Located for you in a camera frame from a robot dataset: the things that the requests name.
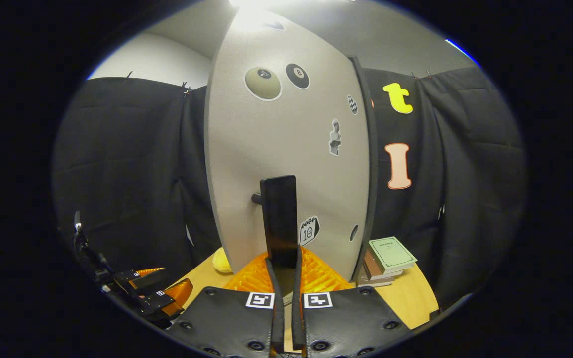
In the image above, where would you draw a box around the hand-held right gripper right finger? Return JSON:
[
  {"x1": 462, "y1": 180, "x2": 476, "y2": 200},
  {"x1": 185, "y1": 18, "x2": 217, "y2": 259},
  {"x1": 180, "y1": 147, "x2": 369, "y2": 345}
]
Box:
[{"x1": 291, "y1": 246, "x2": 411, "y2": 358}]

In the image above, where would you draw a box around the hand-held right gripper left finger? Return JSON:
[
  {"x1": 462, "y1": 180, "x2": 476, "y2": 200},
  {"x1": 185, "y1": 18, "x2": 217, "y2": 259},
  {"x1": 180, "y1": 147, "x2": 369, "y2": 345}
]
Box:
[{"x1": 167, "y1": 247, "x2": 286, "y2": 358}]

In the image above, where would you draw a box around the black door handle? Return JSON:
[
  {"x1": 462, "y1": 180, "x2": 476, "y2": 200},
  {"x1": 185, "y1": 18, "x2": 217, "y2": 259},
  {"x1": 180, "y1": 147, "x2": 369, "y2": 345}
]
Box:
[{"x1": 252, "y1": 174, "x2": 301, "y2": 269}]

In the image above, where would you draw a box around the grey cabinet door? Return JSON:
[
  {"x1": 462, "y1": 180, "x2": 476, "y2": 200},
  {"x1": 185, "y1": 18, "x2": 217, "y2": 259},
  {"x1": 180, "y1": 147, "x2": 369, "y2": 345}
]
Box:
[{"x1": 203, "y1": 7, "x2": 373, "y2": 284}]

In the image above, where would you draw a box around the dark grey cabinet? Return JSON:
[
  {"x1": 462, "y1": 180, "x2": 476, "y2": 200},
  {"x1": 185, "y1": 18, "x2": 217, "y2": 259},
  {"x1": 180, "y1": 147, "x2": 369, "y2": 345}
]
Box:
[{"x1": 349, "y1": 57, "x2": 380, "y2": 279}]

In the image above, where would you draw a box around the yellow plush ball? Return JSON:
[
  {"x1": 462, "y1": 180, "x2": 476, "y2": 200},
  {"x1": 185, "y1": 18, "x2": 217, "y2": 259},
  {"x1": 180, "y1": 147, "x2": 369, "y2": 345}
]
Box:
[{"x1": 212, "y1": 247, "x2": 235, "y2": 274}]

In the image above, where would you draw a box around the green booklet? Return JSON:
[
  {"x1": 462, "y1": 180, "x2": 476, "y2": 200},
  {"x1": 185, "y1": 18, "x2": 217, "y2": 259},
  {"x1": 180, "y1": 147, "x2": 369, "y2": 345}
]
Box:
[{"x1": 369, "y1": 236, "x2": 418, "y2": 274}]

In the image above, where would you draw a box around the large ceiling light panel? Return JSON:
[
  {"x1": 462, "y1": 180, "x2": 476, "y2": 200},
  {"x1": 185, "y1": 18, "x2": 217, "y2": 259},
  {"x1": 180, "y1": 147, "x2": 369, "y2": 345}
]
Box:
[{"x1": 227, "y1": 0, "x2": 287, "y2": 9}]

